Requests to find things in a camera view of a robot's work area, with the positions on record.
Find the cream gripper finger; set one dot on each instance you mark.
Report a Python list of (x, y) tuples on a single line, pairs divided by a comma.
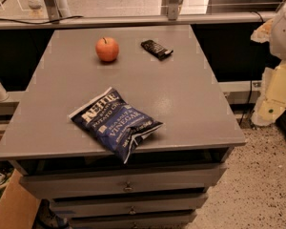
[(262, 33), (272, 101)]

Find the blue kettle chip bag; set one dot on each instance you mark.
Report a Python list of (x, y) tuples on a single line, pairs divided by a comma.
[(115, 124)]

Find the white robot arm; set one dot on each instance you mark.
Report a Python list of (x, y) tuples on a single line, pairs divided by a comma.
[(277, 40)]

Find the red apple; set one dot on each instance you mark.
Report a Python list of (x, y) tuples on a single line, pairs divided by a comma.
[(107, 49)]

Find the black snack bar wrapper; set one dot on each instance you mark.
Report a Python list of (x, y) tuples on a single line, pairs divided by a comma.
[(156, 49)]

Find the grey drawer cabinet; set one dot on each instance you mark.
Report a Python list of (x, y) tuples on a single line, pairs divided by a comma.
[(180, 91)]

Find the top grey drawer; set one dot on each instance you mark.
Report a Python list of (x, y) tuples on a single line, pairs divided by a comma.
[(113, 182)]

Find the grey drawer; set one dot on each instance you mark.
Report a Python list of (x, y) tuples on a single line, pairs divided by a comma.
[(142, 221), (113, 182), (128, 206)]

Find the bottom grey drawer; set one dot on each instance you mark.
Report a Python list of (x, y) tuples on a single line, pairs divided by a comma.
[(142, 221)]

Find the middle grey drawer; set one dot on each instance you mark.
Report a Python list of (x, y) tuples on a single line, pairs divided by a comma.
[(128, 206)]

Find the cardboard box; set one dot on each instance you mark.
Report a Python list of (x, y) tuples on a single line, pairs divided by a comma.
[(18, 207)]

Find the grey metal rail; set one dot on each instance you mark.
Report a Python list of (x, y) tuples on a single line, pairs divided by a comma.
[(77, 21)]

